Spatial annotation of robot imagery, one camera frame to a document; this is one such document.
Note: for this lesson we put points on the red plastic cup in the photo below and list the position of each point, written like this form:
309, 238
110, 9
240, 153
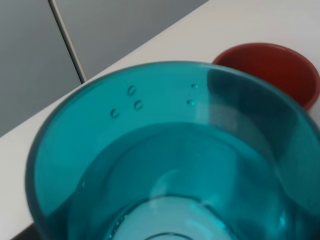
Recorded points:
280, 66

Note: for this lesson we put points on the teal translucent plastic cup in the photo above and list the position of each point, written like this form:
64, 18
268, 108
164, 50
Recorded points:
176, 151

